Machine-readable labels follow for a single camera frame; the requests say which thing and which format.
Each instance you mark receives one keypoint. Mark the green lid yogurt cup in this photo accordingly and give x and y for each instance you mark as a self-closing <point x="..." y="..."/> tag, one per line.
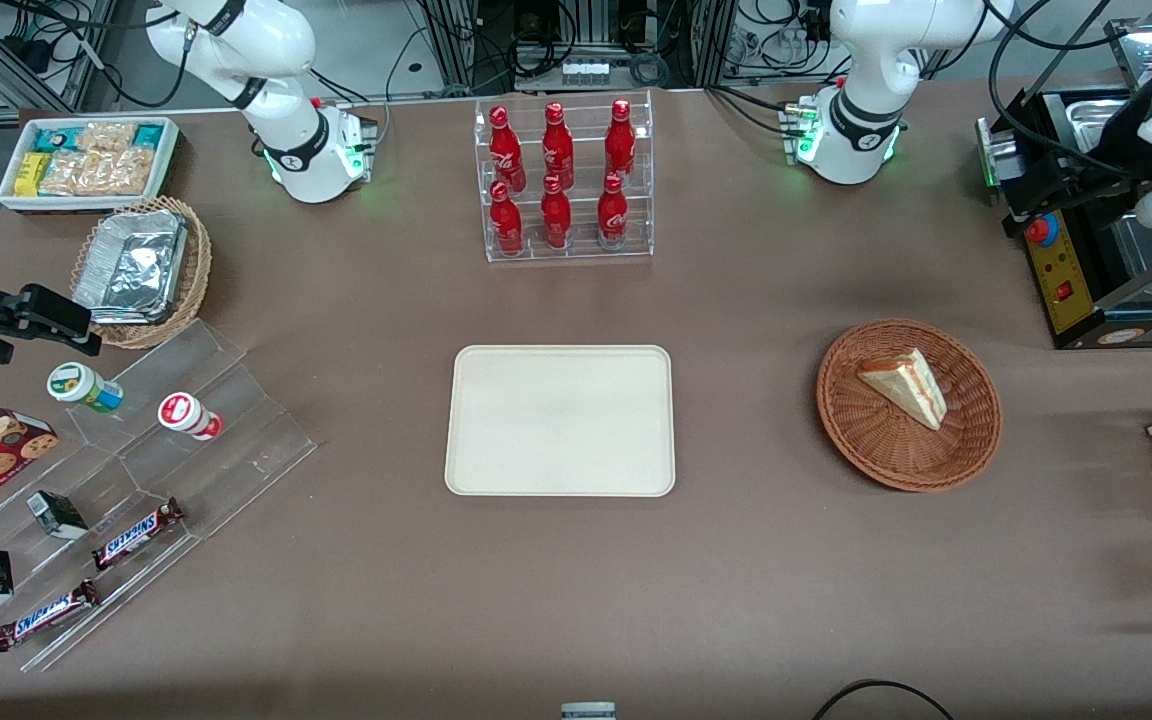
<point x="81" y="386"/>

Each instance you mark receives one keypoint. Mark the white snack bin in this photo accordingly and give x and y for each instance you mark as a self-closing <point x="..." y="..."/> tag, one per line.
<point x="171" y="150"/>

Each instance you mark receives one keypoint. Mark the clear acrylic bottle rack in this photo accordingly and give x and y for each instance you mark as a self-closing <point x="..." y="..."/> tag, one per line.
<point x="576" y="95"/>

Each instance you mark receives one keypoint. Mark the light wicker basket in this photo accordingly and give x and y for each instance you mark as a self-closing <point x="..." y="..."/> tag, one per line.
<point x="198" y="270"/>

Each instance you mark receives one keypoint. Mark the triangular sandwich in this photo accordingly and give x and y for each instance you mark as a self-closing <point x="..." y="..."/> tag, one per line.
<point x="906" y="385"/>

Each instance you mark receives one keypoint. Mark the red knob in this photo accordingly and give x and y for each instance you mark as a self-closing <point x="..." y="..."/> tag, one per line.
<point x="1041" y="230"/>

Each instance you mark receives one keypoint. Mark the clear cookie bag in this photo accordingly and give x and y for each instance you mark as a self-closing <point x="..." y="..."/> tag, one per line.
<point x="101" y="172"/>

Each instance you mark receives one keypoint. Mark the red lid yogurt cup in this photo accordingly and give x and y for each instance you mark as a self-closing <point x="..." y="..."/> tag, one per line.
<point x="186" y="414"/>

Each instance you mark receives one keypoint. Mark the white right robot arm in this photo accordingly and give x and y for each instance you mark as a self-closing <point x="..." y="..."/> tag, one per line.
<point x="236" y="40"/>

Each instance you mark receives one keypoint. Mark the black food warmer case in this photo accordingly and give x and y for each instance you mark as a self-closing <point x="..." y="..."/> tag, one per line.
<point x="1066" y="280"/>

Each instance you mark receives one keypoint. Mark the brown wicker basket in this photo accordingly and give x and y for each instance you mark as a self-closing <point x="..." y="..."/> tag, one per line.
<point x="876" y="450"/>

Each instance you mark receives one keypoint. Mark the grey device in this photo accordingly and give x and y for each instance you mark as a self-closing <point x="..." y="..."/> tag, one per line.
<point x="588" y="711"/>

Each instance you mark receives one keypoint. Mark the red cola bottle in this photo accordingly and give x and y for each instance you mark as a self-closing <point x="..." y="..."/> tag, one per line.
<point x="557" y="140"/>
<point x="506" y="222"/>
<point x="504" y="145"/>
<point x="556" y="218"/>
<point x="613" y="215"/>
<point x="620" y="135"/>

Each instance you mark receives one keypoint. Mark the yellow snack packet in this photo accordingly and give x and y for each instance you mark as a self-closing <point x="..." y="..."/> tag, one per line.
<point x="31" y="173"/>

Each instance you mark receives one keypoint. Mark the snickers bar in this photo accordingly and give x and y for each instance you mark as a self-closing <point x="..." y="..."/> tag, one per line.
<point x="44" y="614"/>
<point x="136" y="534"/>

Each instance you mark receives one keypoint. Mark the teal snack packet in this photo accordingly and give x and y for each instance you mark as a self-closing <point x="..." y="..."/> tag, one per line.
<point x="56" y="138"/>
<point x="148" y="134"/>

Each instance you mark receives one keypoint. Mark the beige plastic tray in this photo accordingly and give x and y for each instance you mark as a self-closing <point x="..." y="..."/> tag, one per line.
<point x="559" y="420"/>

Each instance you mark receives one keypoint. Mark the aluminium foil tray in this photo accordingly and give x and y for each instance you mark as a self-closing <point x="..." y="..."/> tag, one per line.
<point x="131" y="268"/>

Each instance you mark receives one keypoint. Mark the clear acrylic stepped shelf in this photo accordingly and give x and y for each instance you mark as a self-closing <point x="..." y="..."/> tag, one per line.
<point x="236" y="440"/>

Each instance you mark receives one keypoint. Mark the white power strip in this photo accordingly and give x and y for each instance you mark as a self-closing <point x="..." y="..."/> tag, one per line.
<point x="584" y="72"/>

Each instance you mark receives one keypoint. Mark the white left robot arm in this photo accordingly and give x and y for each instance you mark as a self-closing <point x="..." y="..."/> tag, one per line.
<point x="861" y="60"/>

